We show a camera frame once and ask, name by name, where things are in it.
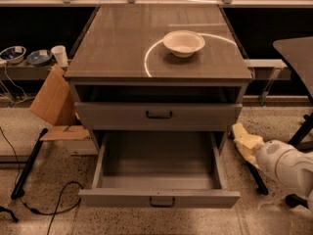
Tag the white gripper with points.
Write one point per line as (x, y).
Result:
(269, 157)

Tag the yellow sponge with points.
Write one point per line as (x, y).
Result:
(252, 142)

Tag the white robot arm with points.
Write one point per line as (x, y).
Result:
(278, 160)

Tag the open grey lower drawer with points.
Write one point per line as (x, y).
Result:
(159, 169)

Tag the white bowl on counter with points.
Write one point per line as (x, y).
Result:
(183, 43)

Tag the grey drawer cabinet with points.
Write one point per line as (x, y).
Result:
(122, 59)

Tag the closed grey upper drawer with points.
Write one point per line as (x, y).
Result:
(157, 116)

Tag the black caster foot right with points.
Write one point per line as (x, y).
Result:
(293, 201)

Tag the brown cardboard box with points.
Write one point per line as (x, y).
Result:
(54, 104)

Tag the white paper cup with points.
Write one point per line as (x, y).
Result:
(60, 55)

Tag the blue bowl near cup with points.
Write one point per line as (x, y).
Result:
(39, 58)

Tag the black left table leg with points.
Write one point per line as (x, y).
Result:
(18, 190)

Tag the blue bowl far left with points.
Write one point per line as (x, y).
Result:
(13, 55)

